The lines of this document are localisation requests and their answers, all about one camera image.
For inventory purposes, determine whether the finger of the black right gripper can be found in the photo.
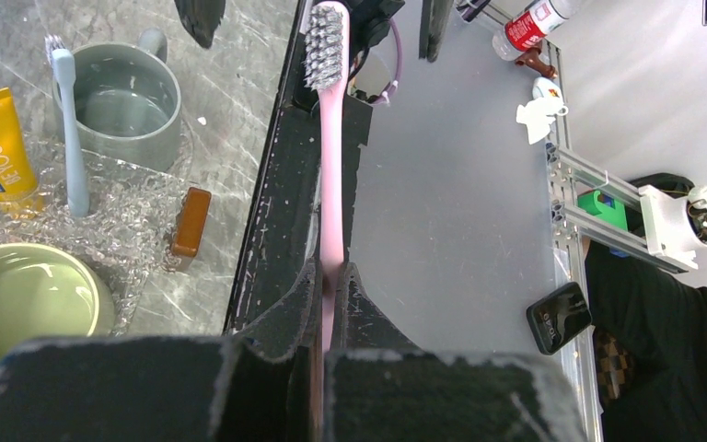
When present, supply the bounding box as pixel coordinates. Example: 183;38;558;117
174;0;226;49

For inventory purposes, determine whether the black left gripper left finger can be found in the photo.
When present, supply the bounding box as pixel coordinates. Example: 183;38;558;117
0;261;320;441

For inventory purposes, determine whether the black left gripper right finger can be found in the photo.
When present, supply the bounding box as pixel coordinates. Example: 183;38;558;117
322;263;587;441

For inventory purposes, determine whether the grey ceramic mug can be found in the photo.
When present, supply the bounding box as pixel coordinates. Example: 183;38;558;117
62;28;181;172

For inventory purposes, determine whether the pink toothbrush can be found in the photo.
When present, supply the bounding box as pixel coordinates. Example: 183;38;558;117
305;1;350;351

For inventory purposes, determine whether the light blue toothbrush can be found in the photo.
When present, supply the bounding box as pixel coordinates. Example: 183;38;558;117
44;34;90;217

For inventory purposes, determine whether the cream ceramic mug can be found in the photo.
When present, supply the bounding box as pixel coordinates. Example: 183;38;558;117
0;242;116;360

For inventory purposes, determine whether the black smartphone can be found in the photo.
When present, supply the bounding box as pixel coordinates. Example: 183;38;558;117
526;282;592;355

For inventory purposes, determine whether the green block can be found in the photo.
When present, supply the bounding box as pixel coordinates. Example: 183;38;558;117
577;190;628;230

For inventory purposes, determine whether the person in black clothing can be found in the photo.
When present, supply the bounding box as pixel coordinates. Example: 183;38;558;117
583;238;707;441

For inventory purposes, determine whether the red-labelled plastic bottle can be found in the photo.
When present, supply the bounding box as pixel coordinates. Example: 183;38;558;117
492;0;585;61

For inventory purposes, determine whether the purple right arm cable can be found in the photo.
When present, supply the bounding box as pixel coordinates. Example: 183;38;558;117
368;17;405;108

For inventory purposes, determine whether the aluminium frame with white fixture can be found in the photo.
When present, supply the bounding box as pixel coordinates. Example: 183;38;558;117
454;0;707;442

